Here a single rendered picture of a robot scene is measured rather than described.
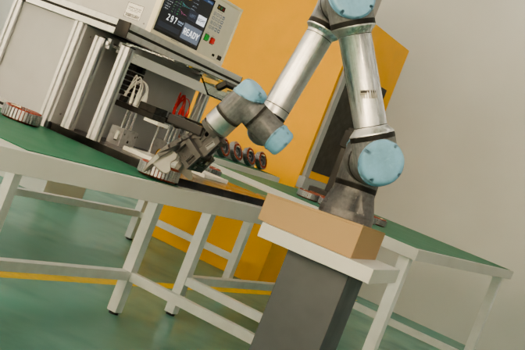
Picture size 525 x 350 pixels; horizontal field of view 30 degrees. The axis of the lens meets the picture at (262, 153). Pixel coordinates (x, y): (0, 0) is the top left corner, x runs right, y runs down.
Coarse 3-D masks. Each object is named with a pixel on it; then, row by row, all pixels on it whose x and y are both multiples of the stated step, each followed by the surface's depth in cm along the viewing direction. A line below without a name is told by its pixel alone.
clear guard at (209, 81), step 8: (144, 48) 283; (160, 56) 281; (176, 64) 294; (184, 64) 276; (200, 72) 274; (208, 80) 275; (216, 80) 281; (208, 88) 273; (216, 96) 276; (224, 96) 281
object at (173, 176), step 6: (144, 162) 251; (138, 168) 252; (156, 168) 249; (150, 174) 249; (156, 174) 249; (162, 174) 250; (168, 174) 250; (174, 174) 251; (162, 180) 251; (168, 180) 250; (174, 180) 252
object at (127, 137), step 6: (114, 126) 293; (114, 132) 293; (120, 132) 292; (126, 132) 292; (132, 132) 295; (108, 138) 293; (120, 138) 291; (126, 138) 293; (132, 138) 296; (114, 144) 292; (120, 144) 292; (126, 144) 294; (132, 144) 297
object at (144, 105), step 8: (120, 104) 294; (128, 104) 292; (144, 104) 290; (128, 112) 294; (136, 112) 291; (144, 112) 289; (152, 112) 288; (160, 112) 291; (128, 120) 295; (152, 120) 288; (160, 120) 292; (128, 128) 297
